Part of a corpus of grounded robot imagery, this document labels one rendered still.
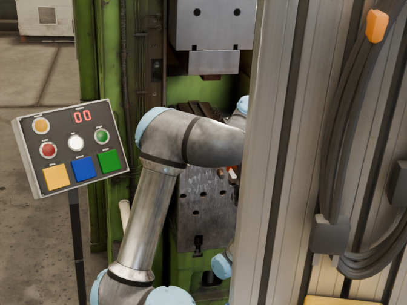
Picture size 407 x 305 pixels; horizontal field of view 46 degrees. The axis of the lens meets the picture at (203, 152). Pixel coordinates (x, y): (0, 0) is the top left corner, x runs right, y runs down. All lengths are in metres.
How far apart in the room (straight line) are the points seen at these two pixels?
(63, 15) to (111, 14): 5.32
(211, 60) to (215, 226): 0.74
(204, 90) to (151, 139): 1.31
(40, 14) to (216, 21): 5.56
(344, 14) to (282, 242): 0.24
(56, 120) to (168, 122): 0.69
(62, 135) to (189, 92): 0.87
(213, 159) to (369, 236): 0.61
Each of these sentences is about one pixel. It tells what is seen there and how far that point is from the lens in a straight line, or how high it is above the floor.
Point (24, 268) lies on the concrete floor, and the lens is 2.92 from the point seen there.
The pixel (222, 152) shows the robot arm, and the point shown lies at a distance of 1.08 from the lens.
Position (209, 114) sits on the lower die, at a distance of 2.22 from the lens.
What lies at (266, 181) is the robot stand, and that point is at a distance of 0.48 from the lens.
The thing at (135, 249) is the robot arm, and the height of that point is 1.12.
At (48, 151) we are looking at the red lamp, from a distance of 1.69.
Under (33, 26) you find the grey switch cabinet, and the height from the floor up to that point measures 0.23.
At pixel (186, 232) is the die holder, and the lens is 2.12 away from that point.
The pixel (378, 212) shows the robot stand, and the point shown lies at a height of 1.58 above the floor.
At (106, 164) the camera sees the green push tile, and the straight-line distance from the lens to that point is 1.75.
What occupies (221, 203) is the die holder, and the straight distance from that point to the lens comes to 2.07.
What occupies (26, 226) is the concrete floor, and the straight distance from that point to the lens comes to 3.24.
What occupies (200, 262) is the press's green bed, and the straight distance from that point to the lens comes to 2.24.
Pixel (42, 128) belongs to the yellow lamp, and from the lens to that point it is 1.69.
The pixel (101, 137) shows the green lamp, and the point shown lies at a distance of 1.76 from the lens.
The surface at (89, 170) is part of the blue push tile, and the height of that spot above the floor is 1.00.
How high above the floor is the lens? 1.85
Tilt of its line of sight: 27 degrees down
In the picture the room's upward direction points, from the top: 3 degrees clockwise
